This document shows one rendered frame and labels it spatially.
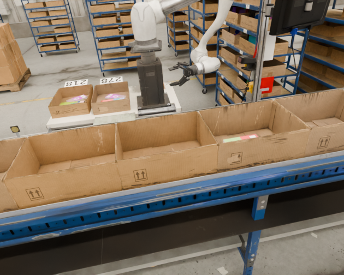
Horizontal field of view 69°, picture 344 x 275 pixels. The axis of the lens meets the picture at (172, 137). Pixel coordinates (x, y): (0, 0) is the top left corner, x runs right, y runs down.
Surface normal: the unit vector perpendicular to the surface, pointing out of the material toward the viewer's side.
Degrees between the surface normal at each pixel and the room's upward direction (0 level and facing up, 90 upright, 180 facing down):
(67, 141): 90
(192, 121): 90
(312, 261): 0
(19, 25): 90
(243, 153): 90
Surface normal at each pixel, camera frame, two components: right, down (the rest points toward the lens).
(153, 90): 0.15, 0.53
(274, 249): -0.07, -0.84
